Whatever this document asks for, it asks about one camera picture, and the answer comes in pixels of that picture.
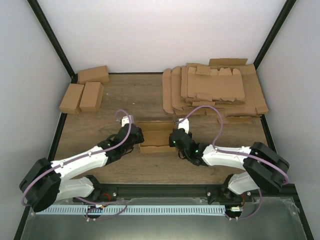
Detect cardboard box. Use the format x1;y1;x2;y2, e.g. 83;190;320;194
135;120;176;154
77;65;110;85
59;83;84;114
79;82;105;112

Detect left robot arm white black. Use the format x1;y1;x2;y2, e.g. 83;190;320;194
19;123;144;213

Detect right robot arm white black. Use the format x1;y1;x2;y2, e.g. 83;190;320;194
168;128;290;202

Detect folded cardboard box back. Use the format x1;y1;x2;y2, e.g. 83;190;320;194
77;65;110;85

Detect stack of flat cardboard sheets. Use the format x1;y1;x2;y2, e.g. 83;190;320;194
162;58;269;124

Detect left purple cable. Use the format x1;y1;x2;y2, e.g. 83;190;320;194
20;108;133;222

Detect purple cable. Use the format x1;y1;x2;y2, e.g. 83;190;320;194
175;105;290;222
20;108;133;222

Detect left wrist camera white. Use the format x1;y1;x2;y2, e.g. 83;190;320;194
120;115;134;127

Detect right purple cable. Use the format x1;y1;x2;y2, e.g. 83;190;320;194
175;105;290;222

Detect black aluminium frame rail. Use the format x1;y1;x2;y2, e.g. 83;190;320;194
29;182;298;201

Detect light blue slotted cable duct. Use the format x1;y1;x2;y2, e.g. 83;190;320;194
37;205;226;216

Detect left black corner post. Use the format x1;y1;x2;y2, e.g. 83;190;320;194
27;0;78;84

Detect black corner post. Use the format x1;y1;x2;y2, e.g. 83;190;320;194
27;0;78;84
253;0;297;70

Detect right black corner post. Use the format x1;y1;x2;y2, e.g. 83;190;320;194
253;0;297;70

